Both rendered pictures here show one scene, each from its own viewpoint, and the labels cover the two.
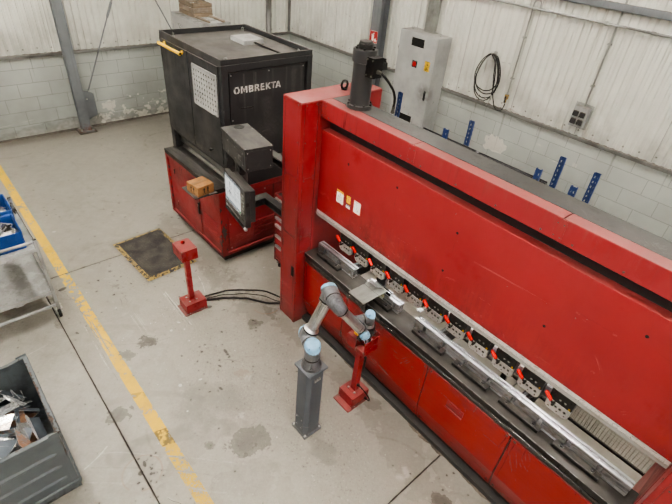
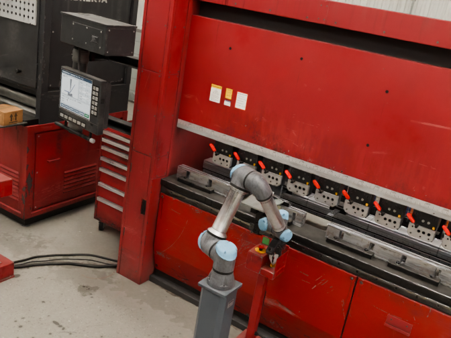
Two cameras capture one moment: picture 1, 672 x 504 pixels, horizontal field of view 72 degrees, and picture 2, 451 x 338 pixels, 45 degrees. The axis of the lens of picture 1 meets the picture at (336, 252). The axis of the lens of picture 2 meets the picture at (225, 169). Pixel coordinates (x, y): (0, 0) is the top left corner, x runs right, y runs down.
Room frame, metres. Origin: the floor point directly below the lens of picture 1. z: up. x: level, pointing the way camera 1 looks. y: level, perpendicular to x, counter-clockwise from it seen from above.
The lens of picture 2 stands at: (-0.16, 0.88, 2.32)
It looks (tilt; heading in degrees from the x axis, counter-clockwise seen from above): 19 degrees down; 344
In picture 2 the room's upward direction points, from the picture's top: 10 degrees clockwise
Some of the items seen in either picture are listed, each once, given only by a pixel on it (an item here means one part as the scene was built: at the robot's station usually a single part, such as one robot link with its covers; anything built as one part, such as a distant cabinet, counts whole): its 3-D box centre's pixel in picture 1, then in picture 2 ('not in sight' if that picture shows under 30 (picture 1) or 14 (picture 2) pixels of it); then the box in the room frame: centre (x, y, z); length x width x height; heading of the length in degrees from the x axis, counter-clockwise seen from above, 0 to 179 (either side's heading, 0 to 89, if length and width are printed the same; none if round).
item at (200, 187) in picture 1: (199, 185); (1, 113); (4.27, 1.50, 1.04); 0.30 x 0.26 x 0.12; 45
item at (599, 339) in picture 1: (461, 262); (391, 129); (2.54, -0.85, 1.66); 3.00 x 0.08 x 0.80; 43
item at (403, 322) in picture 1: (432, 347); (356, 254); (2.51, -0.81, 0.85); 3.00 x 0.21 x 0.04; 43
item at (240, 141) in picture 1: (247, 181); (92, 82); (3.58, 0.83, 1.53); 0.51 x 0.25 x 0.85; 36
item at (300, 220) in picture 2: (384, 295); (278, 209); (2.97, -0.44, 0.92); 0.39 x 0.06 x 0.10; 43
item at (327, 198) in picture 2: (417, 293); (329, 190); (2.74, -0.66, 1.18); 0.15 x 0.09 x 0.17; 43
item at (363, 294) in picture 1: (367, 291); (262, 202); (2.91, -0.29, 1.00); 0.26 x 0.18 x 0.01; 133
